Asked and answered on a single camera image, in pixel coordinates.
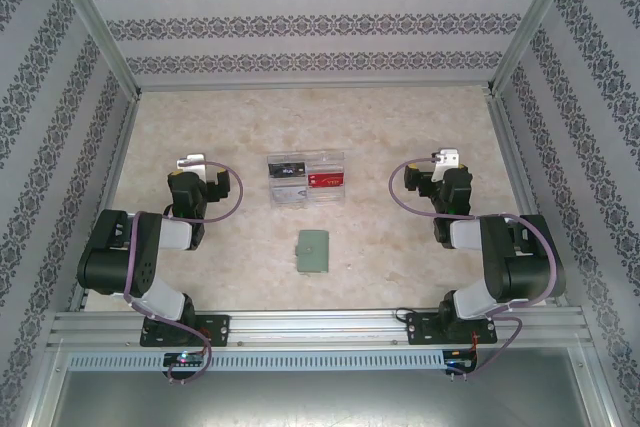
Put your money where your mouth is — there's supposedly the green leather card holder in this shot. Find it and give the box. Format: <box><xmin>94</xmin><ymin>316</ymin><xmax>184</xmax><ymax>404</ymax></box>
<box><xmin>296</xmin><ymin>229</ymin><xmax>330</xmax><ymax>276</ymax></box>

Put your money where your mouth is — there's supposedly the black card white print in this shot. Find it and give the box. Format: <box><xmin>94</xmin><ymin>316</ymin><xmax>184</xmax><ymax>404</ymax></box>
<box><xmin>268</xmin><ymin>161</ymin><xmax>307</xmax><ymax>179</ymax></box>

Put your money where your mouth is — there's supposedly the silver grey card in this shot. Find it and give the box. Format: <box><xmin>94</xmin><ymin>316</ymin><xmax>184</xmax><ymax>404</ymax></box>
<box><xmin>272</xmin><ymin>186</ymin><xmax>309</xmax><ymax>202</ymax></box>

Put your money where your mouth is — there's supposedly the clear acrylic card organizer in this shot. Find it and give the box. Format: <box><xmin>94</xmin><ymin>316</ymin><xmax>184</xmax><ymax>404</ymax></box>
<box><xmin>266</xmin><ymin>149</ymin><xmax>349</xmax><ymax>209</ymax></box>

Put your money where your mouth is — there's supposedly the red VIP card gold print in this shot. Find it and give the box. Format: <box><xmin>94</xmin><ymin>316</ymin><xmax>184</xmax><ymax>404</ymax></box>
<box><xmin>308</xmin><ymin>171</ymin><xmax>347</xmax><ymax>190</ymax></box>

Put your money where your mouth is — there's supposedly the small controller board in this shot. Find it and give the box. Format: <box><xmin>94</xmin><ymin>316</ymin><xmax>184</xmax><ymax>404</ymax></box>
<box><xmin>444</xmin><ymin>350</ymin><xmax>479</xmax><ymax>373</ymax></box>
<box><xmin>163</xmin><ymin>351</ymin><xmax>207</xmax><ymax>371</ymax></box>

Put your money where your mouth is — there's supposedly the grey metal panel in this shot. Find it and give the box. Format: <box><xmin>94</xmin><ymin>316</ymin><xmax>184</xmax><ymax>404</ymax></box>
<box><xmin>49</xmin><ymin>370</ymin><xmax>609</xmax><ymax>427</ymax></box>

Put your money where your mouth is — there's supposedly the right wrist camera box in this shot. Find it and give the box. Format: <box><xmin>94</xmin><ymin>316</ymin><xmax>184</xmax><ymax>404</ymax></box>
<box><xmin>432</xmin><ymin>147</ymin><xmax>461</xmax><ymax>169</ymax></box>

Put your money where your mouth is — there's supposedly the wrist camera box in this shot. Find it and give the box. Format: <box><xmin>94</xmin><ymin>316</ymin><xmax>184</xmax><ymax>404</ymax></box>
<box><xmin>174</xmin><ymin>152</ymin><xmax>208</xmax><ymax>171</ymax></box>
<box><xmin>432</xmin><ymin>147</ymin><xmax>461</xmax><ymax>169</ymax></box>

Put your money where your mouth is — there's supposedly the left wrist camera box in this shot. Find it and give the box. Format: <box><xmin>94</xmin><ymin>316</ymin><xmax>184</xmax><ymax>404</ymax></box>
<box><xmin>174</xmin><ymin>152</ymin><xmax>208</xmax><ymax>171</ymax></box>

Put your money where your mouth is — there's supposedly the aluminium side rail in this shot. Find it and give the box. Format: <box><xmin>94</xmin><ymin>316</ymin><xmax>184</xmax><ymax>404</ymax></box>
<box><xmin>487</xmin><ymin>89</ymin><xmax>571</xmax><ymax>308</ymax></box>
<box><xmin>68</xmin><ymin>89</ymin><xmax>146</xmax><ymax>312</ymax></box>

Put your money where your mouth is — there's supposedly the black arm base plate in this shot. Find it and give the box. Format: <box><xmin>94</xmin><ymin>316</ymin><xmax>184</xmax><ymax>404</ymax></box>
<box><xmin>405</xmin><ymin>311</ymin><xmax>499</xmax><ymax>347</ymax></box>
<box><xmin>140</xmin><ymin>314</ymin><xmax>232</xmax><ymax>348</ymax></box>

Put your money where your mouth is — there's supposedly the aluminium frame post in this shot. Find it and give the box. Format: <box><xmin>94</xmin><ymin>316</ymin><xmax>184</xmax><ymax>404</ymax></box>
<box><xmin>41</xmin><ymin>0</ymin><xmax>144</xmax><ymax>98</ymax></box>
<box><xmin>485</xmin><ymin>0</ymin><xmax>587</xmax><ymax>97</ymax></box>

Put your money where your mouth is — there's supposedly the aluminium mounting rail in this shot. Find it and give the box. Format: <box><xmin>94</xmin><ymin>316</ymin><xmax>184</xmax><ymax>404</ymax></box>
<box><xmin>47</xmin><ymin>310</ymin><xmax>594</xmax><ymax>348</ymax></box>

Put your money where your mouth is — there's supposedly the slotted grey cable duct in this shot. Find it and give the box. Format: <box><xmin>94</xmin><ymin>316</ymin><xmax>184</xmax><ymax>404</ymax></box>
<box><xmin>67</xmin><ymin>351</ymin><xmax>449</xmax><ymax>372</ymax></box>

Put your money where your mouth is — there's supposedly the aluminium frame strut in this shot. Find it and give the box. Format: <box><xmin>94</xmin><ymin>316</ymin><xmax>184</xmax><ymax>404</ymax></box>
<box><xmin>573</xmin><ymin>342</ymin><xmax>620</xmax><ymax>427</ymax></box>
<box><xmin>27</xmin><ymin>342</ymin><xmax>69</xmax><ymax>427</ymax></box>

